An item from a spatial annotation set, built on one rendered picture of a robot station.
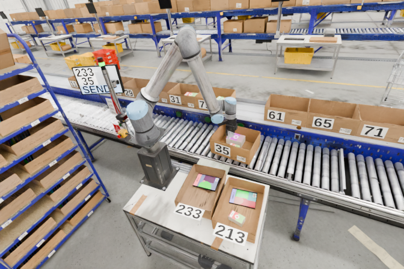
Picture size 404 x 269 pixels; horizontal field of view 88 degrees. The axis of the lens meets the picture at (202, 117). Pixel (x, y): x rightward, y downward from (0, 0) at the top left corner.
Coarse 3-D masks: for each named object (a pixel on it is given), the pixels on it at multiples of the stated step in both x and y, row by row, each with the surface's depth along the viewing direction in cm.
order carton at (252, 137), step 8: (224, 128) 216; (240, 128) 205; (248, 128) 200; (216, 136) 206; (224, 136) 219; (248, 136) 205; (256, 136) 200; (224, 144) 186; (248, 144) 205; (256, 144) 190; (216, 152) 198; (232, 152) 186; (240, 152) 181; (248, 152) 176; (248, 160) 181
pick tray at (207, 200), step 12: (192, 168) 176; (204, 168) 176; (216, 168) 171; (192, 180) 175; (180, 192) 158; (192, 192) 165; (204, 192) 164; (216, 192) 163; (192, 204) 156; (204, 204) 155; (216, 204) 152; (204, 216) 146
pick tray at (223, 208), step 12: (228, 180) 164; (240, 180) 160; (228, 192) 162; (264, 192) 148; (228, 204) 153; (216, 216) 145; (252, 216) 143; (240, 228) 137; (252, 228) 137; (252, 240) 128
